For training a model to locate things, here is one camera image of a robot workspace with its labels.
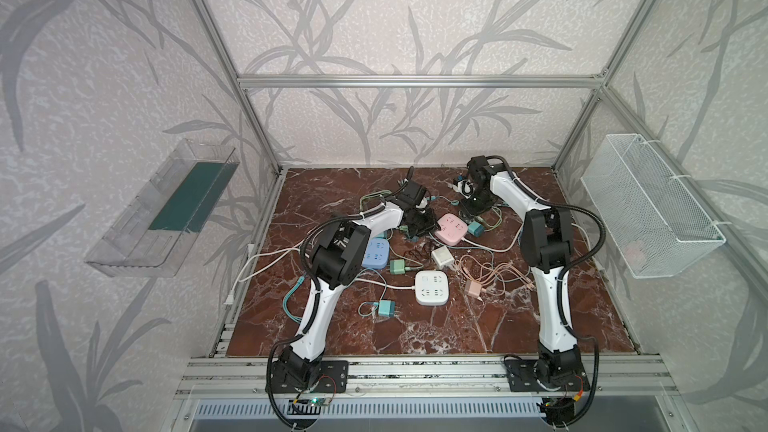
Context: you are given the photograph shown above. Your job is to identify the pink power strip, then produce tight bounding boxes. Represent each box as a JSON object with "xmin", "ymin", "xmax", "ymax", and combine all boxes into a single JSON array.
[{"xmin": 434, "ymin": 213, "xmax": 468, "ymax": 246}]

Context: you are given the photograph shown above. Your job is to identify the white charger plug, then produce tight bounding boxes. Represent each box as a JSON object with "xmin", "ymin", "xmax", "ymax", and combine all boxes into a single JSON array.
[{"xmin": 431, "ymin": 246, "xmax": 455, "ymax": 270}]

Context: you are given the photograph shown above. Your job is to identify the green charger plug front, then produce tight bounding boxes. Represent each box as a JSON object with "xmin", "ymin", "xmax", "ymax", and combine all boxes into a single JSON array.
[{"xmin": 389, "ymin": 259, "xmax": 407, "ymax": 275}]

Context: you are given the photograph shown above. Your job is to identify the blue power strip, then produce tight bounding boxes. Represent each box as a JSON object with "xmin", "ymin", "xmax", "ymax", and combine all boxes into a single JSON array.
[{"xmin": 362, "ymin": 237, "xmax": 390, "ymax": 270}]

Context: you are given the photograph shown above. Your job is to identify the white power strip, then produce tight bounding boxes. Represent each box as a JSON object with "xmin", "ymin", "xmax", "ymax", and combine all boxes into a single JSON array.
[{"xmin": 414, "ymin": 270, "xmax": 450, "ymax": 307}]

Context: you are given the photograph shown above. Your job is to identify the teal charger plug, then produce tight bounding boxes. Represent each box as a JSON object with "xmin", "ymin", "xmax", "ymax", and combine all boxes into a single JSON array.
[{"xmin": 376, "ymin": 299, "xmax": 396, "ymax": 318}]

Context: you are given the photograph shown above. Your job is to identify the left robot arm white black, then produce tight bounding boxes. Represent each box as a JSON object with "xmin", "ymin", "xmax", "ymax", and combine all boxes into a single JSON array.
[{"xmin": 266, "ymin": 168, "xmax": 438, "ymax": 392}]

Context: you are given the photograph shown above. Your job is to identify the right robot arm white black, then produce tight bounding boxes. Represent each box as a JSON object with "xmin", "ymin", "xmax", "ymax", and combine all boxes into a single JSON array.
[{"xmin": 460, "ymin": 155, "xmax": 606, "ymax": 389}]

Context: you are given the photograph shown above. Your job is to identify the pink charger cable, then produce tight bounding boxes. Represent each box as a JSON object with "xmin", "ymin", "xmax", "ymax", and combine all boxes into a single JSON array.
[{"xmin": 458, "ymin": 251, "xmax": 538, "ymax": 298}]

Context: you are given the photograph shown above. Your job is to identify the teal charger cable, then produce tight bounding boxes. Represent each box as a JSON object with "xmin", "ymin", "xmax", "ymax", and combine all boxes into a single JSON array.
[{"xmin": 281, "ymin": 275, "xmax": 307, "ymax": 324}]

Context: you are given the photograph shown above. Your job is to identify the white wire mesh basket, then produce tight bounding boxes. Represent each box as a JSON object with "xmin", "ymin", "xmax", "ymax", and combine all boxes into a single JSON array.
[{"xmin": 581, "ymin": 133, "xmax": 726, "ymax": 279}]

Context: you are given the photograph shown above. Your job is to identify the white power cord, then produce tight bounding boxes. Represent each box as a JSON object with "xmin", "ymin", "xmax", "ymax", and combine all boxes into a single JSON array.
[{"xmin": 224, "ymin": 233, "xmax": 416, "ymax": 307}]

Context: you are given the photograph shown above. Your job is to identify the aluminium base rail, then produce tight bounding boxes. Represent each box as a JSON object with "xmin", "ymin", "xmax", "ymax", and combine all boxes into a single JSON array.
[{"xmin": 174, "ymin": 354, "xmax": 679, "ymax": 399}]

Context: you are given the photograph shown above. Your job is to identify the clear plastic wall bin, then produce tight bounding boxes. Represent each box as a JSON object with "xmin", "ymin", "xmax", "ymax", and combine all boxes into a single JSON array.
[{"xmin": 85, "ymin": 139, "xmax": 240, "ymax": 278}]

